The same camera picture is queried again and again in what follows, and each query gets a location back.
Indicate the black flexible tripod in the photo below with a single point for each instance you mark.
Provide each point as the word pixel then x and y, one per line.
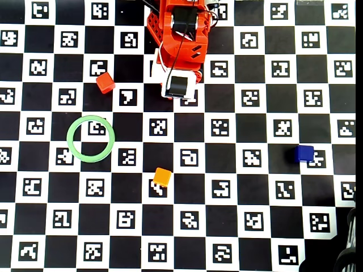
pixel 351 226

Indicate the black white marker mat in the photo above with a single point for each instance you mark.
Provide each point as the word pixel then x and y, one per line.
pixel 227 158

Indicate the orange cube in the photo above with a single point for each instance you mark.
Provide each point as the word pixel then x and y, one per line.
pixel 162 177

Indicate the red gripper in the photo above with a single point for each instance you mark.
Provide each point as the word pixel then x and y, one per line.
pixel 179 85

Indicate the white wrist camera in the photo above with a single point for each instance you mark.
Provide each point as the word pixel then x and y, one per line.
pixel 191 82

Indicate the red cube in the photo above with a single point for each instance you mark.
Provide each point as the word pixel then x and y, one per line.
pixel 105 82

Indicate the blue cube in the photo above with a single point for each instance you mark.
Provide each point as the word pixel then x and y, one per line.
pixel 303 153

